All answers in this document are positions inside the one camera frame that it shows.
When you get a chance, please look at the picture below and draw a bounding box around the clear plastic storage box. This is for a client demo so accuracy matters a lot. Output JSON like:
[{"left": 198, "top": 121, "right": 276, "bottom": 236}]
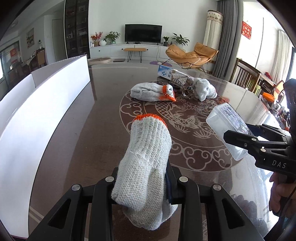
[{"left": 206, "top": 103, "right": 251, "bottom": 161}]

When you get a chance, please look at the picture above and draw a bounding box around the white knit glove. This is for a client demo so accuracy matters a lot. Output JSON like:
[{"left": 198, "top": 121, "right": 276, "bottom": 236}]
[
  {"left": 193, "top": 78, "right": 217, "bottom": 101},
  {"left": 111, "top": 113, "right": 177, "bottom": 230}
]

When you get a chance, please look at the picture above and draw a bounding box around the person's hand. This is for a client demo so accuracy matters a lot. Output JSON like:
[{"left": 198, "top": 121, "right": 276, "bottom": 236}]
[{"left": 269, "top": 172, "right": 295, "bottom": 218}]

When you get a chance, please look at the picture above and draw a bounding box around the wooden dining chair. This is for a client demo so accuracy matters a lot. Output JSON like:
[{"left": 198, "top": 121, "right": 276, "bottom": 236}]
[{"left": 230, "top": 58, "right": 269, "bottom": 95}]

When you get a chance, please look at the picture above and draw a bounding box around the orange lounge chair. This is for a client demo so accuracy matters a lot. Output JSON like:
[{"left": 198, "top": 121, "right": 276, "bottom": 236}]
[{"left": 166, "top": 43, "right": 219, "bottom": 69}]

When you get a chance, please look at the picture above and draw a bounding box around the red paper window decoration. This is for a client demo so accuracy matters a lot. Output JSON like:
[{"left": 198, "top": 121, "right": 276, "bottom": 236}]
[{"left": 241, "top": 21, "right": 252, "bottom": 40}]

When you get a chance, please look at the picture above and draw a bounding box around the white cardboard box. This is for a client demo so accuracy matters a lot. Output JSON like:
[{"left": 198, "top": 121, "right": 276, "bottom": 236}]
[{"left": 1, "top": 55, "right": 90, "bottom": 238}]

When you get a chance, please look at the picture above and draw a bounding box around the blue white tissue pack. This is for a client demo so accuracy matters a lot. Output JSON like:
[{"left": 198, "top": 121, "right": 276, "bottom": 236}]
[{"left": 157, "top": 65, "right": 178, "bottom": 80}]

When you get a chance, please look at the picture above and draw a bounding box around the white orange-cuffed glove back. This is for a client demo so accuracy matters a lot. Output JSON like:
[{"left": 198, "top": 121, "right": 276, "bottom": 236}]
[{"left": 130, "top": 82, "right": 176, "bottom": 102}]

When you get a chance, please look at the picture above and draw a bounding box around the white standing air conditioner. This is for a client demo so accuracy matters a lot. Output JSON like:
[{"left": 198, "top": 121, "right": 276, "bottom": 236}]
[{"left": 203, "top": 9, "right": 224, "bottom": 58}]

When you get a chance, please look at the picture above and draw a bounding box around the green potted plant right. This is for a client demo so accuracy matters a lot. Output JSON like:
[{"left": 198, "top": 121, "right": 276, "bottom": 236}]
[{"left": 171, "top": 33, "right": 190, "bottom": 48}]

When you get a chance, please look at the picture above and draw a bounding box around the green potted plant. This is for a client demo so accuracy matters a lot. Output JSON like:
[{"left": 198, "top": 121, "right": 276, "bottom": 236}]
[
  {"left": 171, "top": 33, "right": 190, "bottom": 48},
  {"left": 104, "top": 31, "right": 120, "bottom": 44}
]

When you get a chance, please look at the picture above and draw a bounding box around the grey curtain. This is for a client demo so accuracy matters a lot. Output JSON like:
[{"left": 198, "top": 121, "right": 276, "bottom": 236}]
[{"left": 213, "top": 0, "right": 243, "bottom": 81}]

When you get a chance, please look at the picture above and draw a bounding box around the small wooden bench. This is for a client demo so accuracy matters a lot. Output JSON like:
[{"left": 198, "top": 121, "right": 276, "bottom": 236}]
[{"left": 123, "top": 48, "right": 147, "bottom": 63}]

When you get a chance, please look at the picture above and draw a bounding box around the dining table with chairs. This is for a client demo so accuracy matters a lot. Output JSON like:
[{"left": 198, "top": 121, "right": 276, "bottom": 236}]
[{"left": 23, "top": 48, "right": 47, "bottom": 72}]

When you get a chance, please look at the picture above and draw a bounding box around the black flat television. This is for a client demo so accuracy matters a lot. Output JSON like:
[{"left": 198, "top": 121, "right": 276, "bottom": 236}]
[{"left": 125, "top": 24, "right": 162, "bottom": 44}]

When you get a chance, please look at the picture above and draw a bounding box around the white tv cabinet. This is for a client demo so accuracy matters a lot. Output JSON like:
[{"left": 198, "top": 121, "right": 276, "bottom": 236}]
[{"left": 89, "top": 44, "right": 172, "bottom": 60}]

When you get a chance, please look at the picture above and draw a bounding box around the red flower vase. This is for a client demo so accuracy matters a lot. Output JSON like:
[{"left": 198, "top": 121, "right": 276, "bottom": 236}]
[{"left": 91, "top": 32, "right": 103, "bottom": 47}]

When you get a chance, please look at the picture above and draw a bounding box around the green potted plant left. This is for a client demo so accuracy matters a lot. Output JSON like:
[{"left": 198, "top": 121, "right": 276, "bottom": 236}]
[{"left": 104, "top": 31, "right": 120, "bottom": 44}]

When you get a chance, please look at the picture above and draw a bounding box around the dark glass display cabinet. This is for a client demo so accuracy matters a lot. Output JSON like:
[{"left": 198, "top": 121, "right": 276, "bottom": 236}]
[{"left": 64, "top": 0, "right": 90, "bottom": 58}]

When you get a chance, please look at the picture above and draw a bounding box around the framed wall painting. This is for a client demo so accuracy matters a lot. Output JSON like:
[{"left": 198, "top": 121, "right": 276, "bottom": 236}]
[{"left": 26, "top": 28, "right": 35, "bottom": 49}]

